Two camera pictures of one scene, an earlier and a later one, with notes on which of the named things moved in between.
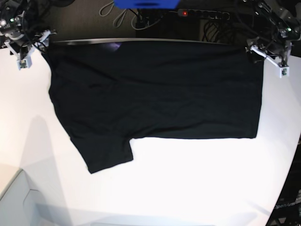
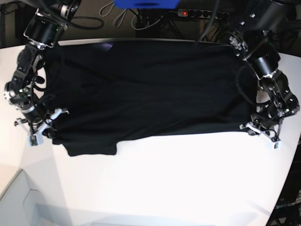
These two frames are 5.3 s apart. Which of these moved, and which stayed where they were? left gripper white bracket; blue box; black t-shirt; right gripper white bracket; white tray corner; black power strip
Moved: right gripper white bracket; left gripper white bracket
Stayed: black power strip; white tray corner; black t-shirt; blue box
